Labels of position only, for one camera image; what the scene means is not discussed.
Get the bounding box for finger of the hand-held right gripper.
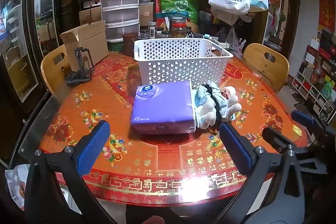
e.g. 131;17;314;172
291;110;327;133
262;127;310;154

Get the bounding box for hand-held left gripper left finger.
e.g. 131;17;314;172
25;120;116;224

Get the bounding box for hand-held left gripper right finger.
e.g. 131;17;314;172
218;122;306;224

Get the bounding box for white work gloves bundle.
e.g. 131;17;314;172
191;81;242;130

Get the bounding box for purple tissue pack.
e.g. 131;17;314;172
131;80;198;135

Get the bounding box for white perforated plastic basket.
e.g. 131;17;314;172
134;38;234;89

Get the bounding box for shelf of boxes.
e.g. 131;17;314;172
290;30;336;122

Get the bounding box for red printed tablecloth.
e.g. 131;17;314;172
38;52;310;206

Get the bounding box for wooden chair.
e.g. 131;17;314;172
41;44;76;104
243;43;289;92

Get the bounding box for black phone stand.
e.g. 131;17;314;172
65;48;95;86

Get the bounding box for printed plastic bag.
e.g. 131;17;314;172
5;164;29;210

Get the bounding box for open cardboard box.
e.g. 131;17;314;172
60;21;109;67

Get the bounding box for dark red cup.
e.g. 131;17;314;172
123;32;139;56

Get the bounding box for glass door cabinet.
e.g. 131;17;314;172
0;0;63;114

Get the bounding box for glass jar with red lid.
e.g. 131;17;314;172
169;17;188;38

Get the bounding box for small dark bottle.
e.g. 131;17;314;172
148;22;157;39

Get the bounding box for brown cardboard box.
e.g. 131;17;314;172
139;2;154;26

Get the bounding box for stacked clear food containers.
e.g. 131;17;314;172
100;0;140;43

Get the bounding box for green shopping bag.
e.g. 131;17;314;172
160;0;198;24

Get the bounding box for red wall poster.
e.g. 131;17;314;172
318;0;336;33

